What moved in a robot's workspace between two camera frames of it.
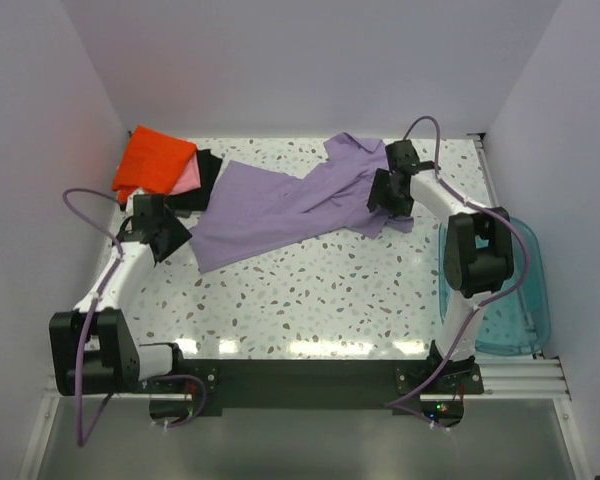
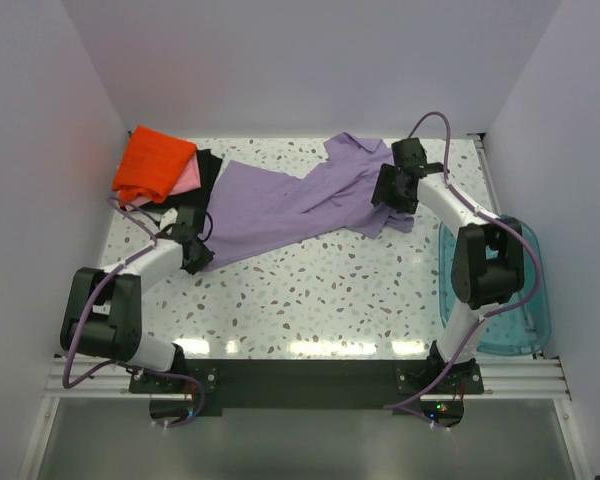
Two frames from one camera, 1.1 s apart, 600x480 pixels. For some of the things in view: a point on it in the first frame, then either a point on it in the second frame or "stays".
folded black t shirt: [197, 200] stays
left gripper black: [180, 235] to [205, 257]
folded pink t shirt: [191, 177] stays
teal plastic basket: [520, 322] stays
